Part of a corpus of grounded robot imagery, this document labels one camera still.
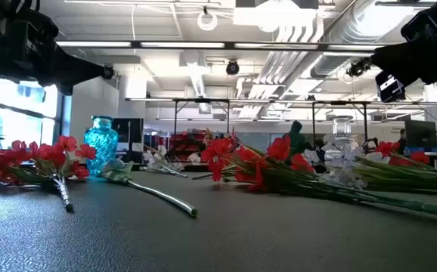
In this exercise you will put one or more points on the blue glass vase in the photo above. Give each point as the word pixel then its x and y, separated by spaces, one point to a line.
pixel 101 143

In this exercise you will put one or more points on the black monitor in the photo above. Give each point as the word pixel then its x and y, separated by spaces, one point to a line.
pixel 420 134

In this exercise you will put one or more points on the red storage bins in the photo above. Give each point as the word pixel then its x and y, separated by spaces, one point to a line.
pixel 182 145

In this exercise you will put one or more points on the small white flower bunch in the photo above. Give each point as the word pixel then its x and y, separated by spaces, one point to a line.
pixel 162 156

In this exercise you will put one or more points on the person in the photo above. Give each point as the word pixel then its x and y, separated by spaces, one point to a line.
pixel 402 141
pixel 296 140

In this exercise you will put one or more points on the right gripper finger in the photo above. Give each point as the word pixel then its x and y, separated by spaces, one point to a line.
pixel 390 87
pixel 403 64

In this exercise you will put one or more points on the black metal frame stand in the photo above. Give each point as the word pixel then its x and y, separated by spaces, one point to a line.
pixel 313 121
pixel 175 117

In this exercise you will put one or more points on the black ceiling spotlight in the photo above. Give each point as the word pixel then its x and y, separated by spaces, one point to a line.
pixel 232 68
pixel 356 69
pixel 108 72

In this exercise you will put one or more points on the black ceiling light rail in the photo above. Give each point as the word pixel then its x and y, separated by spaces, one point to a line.
pixel 230 45

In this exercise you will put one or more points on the black table mat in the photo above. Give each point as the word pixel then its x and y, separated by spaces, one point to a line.
pixel 218 242

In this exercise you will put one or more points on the red artificial flower bunch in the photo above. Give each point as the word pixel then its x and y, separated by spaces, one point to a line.
pixel 281 147
pixel 218 151
pixel 386 147
pixel 48 153

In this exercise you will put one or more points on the silver ventilation duct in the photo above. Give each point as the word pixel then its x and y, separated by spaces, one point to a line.
pixel 351 30

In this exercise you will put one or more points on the clear glass vase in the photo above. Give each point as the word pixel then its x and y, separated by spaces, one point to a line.
pixel 342 126

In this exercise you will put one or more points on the black cabinet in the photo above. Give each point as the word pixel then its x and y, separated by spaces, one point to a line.
pixel 128 136

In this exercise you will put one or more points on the white calla lily stem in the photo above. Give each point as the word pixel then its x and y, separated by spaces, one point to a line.
pixel 118 170

